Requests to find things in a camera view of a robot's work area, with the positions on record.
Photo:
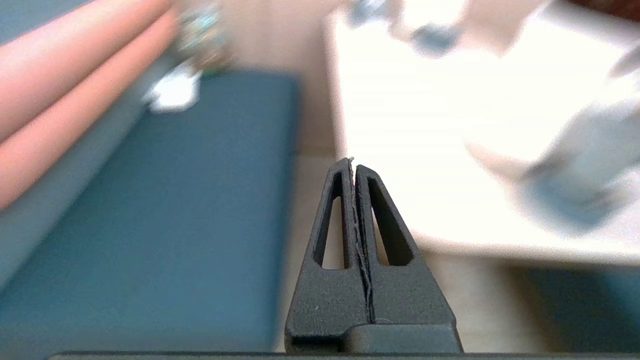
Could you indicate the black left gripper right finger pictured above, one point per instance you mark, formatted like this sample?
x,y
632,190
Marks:
x,y
410,295

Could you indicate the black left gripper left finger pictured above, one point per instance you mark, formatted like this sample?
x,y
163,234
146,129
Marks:
x,y
325,300

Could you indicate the dark blue bench seat cushion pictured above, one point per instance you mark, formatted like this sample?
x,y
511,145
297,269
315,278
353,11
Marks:
x,y
585,310
175,225

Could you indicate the small round drip tray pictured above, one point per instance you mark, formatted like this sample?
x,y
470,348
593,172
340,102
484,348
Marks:
x,y
435,39

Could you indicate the white napkin pack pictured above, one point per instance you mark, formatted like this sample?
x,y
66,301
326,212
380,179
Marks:
x,y
172,92

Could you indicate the large dark tea dispenser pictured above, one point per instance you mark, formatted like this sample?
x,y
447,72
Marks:
x,y
500,30

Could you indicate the ribbed blue-grey bench backrest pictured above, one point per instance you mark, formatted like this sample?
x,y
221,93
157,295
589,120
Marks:
x,y
50,225

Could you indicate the blue-grey tissue box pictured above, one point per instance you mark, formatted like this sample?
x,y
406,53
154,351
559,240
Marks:
x,y
367,11

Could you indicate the pink bolster cushion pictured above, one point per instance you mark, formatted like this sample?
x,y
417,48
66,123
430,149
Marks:
x,y
65,85

